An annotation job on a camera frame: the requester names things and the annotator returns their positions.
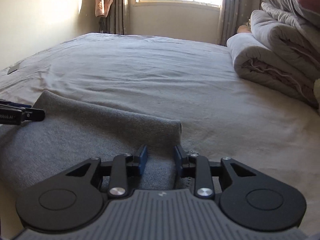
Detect grey bed sheet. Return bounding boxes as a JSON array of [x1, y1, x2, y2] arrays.
[[1, 33, 319, 233]]

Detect grey quilted pillow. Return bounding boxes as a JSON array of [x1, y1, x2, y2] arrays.
[[260, 2, 320, 53]]

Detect folded grey quilt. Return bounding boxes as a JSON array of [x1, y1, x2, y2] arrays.
[[251, 10, 319, 81], [227, 33, 319, 109]]

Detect grey curtain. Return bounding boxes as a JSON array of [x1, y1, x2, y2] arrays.
[[106, 0, 130, 35], [216, 0, 261, 46]]

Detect lower folded grey quilt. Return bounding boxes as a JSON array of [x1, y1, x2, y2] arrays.
[[227, 33, 319, 109]]

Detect left grey curtain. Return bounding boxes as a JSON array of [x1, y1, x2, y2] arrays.
[[106, 0, 130, 35]]

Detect upper folded grey quilt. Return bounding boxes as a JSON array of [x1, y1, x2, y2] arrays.
[[251, 10, 319, 81]]

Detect grey knit cat sweater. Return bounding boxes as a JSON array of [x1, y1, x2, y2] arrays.
[[1, 91, 182, 193]]

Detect black phone on bed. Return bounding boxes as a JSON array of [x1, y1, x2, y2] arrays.
[[7, 63, 20, 75]]

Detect right grey curtain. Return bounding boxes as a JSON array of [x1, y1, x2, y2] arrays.
[[216, 0, 261, 46]]

